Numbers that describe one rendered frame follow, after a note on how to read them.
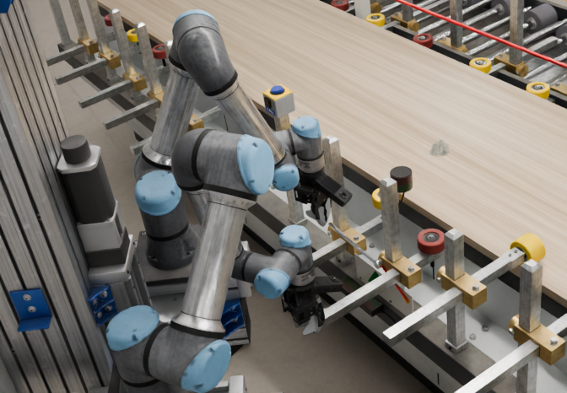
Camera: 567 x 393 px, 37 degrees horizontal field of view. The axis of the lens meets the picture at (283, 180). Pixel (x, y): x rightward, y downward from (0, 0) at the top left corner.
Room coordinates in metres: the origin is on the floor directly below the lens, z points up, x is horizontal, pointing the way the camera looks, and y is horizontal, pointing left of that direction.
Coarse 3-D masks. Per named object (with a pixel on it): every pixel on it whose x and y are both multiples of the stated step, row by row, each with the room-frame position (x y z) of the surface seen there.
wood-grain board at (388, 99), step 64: (128, 0) 4.03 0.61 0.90; (192, 0) 3.90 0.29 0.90; (256, 0) 3.77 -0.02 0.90; (256, 64) 3.12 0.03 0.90; (320, 64) 3.03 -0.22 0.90; (384, 64) 2.95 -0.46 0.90; (448, 64) 2.86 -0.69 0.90; (320, 128) 2.56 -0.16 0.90; (384, 128) 2.49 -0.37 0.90; (448, 128) 2.42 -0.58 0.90; (512, 128) 2.36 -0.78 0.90; (448, 192) 2.07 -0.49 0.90; (512, 192) 2.02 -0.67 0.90
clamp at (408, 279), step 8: (384, 256) 1.86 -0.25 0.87; (384, 264) 1.85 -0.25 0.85; (392, 264) 1.82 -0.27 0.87; (400, 264) 1.82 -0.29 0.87; (408, 264) 1.81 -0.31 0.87; (400, 272) 1.79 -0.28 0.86; (408, 272) 1.78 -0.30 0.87; (416, 272) 1.78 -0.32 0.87; (408, 280) 1.76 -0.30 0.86; (416, 280) 1.78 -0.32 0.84; (408, 288) 1.76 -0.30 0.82
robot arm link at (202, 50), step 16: (192, 32) 1.90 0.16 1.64; (208, 32) 1.89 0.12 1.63; (192, 48) 1.86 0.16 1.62; (208, 48) 1.85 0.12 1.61; (224, 48) 1.88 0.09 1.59; (192, 64) 1.84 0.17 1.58; (208, 64) 1.83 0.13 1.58; (224, 64) 1.84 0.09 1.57; (208, 80) 1.82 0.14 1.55; (224, 80) 1.82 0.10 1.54; (208, 96) 1.83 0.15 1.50; (224, 96) 1.82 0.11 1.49; (240, 96) 1.84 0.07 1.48; (224, 112) 1.84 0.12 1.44; (240, 112) 1.83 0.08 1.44; (256, 112) 1.85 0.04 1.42; (240, 128) 1.83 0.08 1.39; (256, 128) 1.83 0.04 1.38; (272, 144) 1.84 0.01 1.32; (288, 160) 1.85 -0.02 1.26; (288, 176) 1.82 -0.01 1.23
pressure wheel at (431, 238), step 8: (424, 232) 1.89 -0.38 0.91; (432, 232) 1.89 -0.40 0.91; (440, 232) 1.88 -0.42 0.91; (424, 240) 1.86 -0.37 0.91; (432, 240) 1.86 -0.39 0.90; (440, 240) 1.85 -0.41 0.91; (424, 248) 1.84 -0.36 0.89; (432, 248) 1.83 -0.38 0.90; (440, 248) 1.84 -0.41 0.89; (432, 264) 1.86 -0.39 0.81
